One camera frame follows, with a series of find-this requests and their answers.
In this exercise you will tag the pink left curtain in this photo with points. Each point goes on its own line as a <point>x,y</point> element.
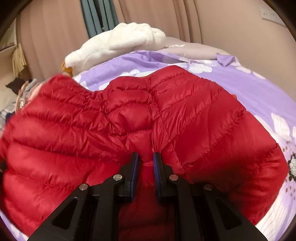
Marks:
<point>48,31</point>

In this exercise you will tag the purple floral duvet cover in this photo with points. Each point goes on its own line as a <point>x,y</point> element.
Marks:
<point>231,97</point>

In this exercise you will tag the white wall shelf unit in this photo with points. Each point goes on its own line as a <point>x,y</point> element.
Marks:
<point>9,40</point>

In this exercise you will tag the blue-grey sheer curtain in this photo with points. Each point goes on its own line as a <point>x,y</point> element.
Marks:
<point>99,16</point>

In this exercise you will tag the tan folded garment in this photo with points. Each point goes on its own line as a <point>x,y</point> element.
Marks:
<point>21,98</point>

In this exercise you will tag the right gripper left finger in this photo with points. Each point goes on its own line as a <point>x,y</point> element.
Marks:
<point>91,212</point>

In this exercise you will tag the plaid grey blanket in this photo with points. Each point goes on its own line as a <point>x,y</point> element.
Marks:
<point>7,112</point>

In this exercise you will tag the grey bed blanket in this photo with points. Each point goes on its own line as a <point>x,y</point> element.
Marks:
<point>194,51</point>

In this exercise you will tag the yellow hanging fringe cloth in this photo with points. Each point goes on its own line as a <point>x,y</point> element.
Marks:
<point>19,61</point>

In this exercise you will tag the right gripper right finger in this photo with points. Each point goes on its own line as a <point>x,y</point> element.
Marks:
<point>201,212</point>

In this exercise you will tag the dark brown cushion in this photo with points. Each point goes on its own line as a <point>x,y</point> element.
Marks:
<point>16,85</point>

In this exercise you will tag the white wall power strip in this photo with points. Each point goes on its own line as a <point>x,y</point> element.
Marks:
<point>270,15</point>

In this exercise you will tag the pink right curtain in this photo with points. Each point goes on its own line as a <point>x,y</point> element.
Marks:
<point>177,19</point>

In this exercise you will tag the red quilted down jacket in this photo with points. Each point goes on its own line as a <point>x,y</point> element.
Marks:
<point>138,143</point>

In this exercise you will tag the pink folded garment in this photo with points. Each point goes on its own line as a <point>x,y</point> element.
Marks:
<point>32,91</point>

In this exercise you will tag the pink curtain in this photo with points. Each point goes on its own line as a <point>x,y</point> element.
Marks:
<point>177,19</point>
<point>48,31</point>

